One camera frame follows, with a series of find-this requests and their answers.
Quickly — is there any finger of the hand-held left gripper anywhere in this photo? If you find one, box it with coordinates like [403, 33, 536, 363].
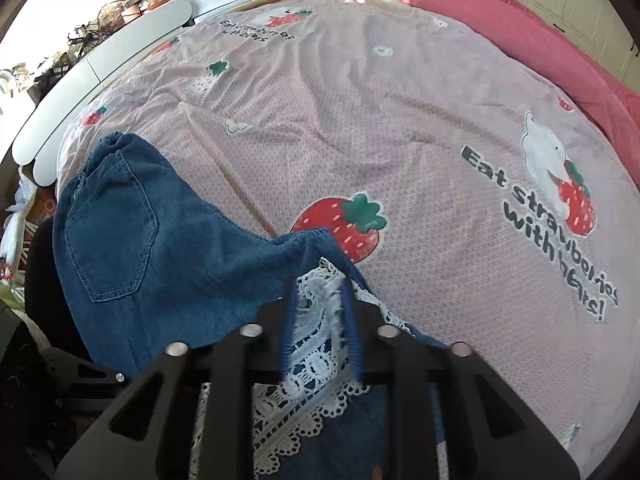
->
[42, 347, 128, 403]

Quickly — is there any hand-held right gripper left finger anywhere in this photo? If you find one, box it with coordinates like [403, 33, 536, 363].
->
[55, 280, 302, 480]

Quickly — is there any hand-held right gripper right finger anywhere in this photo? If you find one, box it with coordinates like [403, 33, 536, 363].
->
[340, 280, 582, 480]

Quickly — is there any blue denim pants lace trim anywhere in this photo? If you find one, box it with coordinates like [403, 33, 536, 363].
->
[52, 131, 451, 480]

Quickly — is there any person's dark clothing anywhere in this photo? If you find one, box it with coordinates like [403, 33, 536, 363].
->
[24, 217, 93, 363]

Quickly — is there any pink strawberry printed bed sheet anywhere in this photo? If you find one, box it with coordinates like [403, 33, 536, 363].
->
[57, 0, 640, 466]

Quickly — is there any white rounded footboard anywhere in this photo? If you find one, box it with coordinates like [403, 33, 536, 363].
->
[12, 0, 194, 187]

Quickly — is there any pink comforter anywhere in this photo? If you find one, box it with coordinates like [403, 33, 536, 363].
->
[302, 0, 640, 196]

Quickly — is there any tangle of cables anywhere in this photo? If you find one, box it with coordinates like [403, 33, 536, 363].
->
[65, 0, 178, 63]

